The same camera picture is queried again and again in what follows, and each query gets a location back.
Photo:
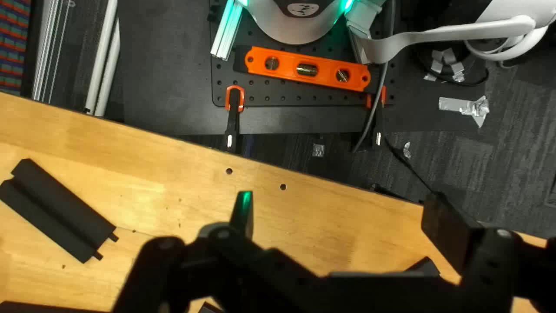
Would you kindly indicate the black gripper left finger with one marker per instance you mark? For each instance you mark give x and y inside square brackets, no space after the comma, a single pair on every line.
[166,271]

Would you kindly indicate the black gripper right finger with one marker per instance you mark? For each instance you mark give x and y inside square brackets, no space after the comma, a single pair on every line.
[491,266]

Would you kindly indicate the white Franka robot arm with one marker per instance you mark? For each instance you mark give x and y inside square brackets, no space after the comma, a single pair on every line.
[300,26]

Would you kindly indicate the crumpled clear tape scrap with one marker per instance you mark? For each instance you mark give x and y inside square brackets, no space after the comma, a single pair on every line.
[462,104]

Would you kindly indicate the small grey tape scrap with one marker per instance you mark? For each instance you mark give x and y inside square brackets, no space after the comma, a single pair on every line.
[444,58]
[457,71]

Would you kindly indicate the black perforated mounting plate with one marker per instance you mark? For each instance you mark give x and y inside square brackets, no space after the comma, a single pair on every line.
[260,96]

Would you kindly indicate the white plastic tube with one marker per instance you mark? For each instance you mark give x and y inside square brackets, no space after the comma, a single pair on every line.
[97,52]
[109,75]

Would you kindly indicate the orange spirit level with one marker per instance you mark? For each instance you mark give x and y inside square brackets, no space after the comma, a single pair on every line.
[283,63]

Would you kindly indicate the white VR headset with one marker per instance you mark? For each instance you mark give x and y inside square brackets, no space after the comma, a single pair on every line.
[503,23]

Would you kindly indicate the grey metal rails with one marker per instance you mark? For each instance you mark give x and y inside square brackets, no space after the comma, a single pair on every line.
[43,52]

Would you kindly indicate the colourful striped rug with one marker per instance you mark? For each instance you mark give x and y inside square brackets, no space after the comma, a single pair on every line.
[12,45]

